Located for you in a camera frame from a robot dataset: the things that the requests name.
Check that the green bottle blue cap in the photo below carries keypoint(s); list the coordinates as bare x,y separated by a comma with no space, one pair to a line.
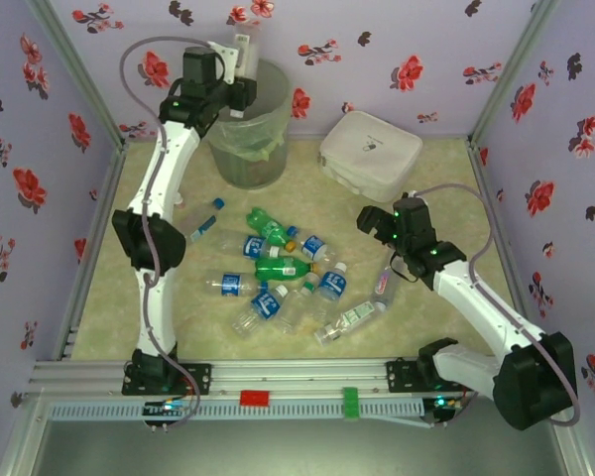
265,225

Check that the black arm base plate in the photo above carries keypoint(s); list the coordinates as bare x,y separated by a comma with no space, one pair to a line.
198,379
401,377

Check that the clear bottle blue label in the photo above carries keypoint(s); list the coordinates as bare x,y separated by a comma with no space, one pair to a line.
332,283
314,248
265,305
230,285

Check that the aluminium table side rail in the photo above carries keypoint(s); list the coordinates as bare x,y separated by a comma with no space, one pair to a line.
498,228
91,248

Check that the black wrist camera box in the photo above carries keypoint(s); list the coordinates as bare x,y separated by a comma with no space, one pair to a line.
243,94
372,220

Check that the grey mesh waste bin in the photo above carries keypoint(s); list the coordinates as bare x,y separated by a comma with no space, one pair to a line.
250,171

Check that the small circuit board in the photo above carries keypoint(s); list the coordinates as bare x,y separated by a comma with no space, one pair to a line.
166,407
446,402

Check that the aluminium front mounting rail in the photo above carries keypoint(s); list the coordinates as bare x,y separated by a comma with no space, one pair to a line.
297,377

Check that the clear unlabelled bottle white cap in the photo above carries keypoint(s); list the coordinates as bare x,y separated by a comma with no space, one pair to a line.
295,310

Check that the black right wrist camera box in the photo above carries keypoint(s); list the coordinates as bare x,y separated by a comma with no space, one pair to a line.
372,220

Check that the green plastic bin liner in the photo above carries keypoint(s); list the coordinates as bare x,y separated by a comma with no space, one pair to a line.
250,139

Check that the clear blue-label bottle yellow cap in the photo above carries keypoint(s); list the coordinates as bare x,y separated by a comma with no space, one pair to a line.
253,247

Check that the red plastic block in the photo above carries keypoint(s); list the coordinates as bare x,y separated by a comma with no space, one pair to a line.
255,398

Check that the aluminium frame beam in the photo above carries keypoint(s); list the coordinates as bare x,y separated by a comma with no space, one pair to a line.
27,436
572,448

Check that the clear bottle green white label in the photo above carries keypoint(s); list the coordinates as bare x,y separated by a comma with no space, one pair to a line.
352,315

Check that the green plastic block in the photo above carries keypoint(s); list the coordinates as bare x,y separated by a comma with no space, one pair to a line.
351,402

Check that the clear bottle pink label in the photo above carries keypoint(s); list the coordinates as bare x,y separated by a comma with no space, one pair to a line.
384,287

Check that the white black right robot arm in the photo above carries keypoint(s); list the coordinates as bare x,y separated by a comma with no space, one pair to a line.
481,297

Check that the clear bottle blue cap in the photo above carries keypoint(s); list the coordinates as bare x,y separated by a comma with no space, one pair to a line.
204,220

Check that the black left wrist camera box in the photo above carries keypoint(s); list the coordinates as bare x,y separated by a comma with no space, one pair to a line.
243,94

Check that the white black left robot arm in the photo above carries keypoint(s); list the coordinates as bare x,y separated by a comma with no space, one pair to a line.
151,307

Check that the green bottle yellow cap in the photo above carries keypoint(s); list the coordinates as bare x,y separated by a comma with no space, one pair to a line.
280,269

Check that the white fabric zip case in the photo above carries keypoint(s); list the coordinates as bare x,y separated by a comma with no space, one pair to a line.
372,154

